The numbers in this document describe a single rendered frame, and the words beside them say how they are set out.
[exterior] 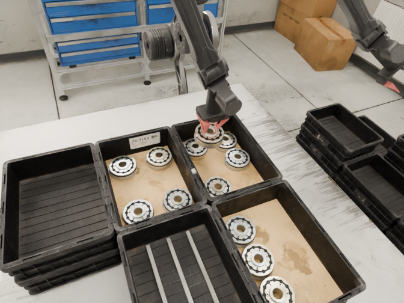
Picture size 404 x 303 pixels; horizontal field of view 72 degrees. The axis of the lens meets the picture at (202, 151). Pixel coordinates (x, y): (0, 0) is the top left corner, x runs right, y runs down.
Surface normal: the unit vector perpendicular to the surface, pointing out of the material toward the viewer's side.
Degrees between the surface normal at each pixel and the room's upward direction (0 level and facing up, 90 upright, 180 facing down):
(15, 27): 90
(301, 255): 0
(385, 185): 0
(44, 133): 0
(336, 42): 89
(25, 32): 90
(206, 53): 88
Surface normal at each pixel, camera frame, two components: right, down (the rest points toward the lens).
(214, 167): 0.07, -0.69
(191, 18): 0.40, 0.66
